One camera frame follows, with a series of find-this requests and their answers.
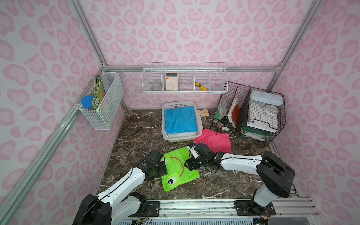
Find blue raincoat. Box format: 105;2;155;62
164;106;198;134

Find white raincoat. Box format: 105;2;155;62
165;132;197;138

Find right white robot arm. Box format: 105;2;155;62
184;142;295;208

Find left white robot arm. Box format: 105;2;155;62
73;151;167;225

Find pink folded raincoat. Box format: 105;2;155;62
193;129;232;153

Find green frog folded raincoat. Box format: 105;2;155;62
161;147;200;192

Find white perforated plastic basket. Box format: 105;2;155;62
162;101;203;143

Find green booklets in basket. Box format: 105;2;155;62
92;75;106;110

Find tan patterned card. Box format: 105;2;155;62
198;109;210;117

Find books in black rack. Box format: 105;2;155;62
213;95;241;128

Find white plastic lidded box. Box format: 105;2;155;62
247;90;284;133

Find clear tape roll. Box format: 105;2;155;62
264;105;279;115

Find white calculator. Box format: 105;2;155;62
165;72;179;91

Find blue round lid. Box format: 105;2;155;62
81;95;94;109

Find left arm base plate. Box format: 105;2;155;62
129;201;160;218

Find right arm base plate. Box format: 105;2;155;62
233;200;276;217

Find black wire rack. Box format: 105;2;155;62
210;82;286;147

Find white mesh wall basket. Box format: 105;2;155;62
79;72;124;131

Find white wire wall shelf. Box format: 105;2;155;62
141;61;228;94

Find aluminium corner frame post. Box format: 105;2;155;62
69;0;108;68

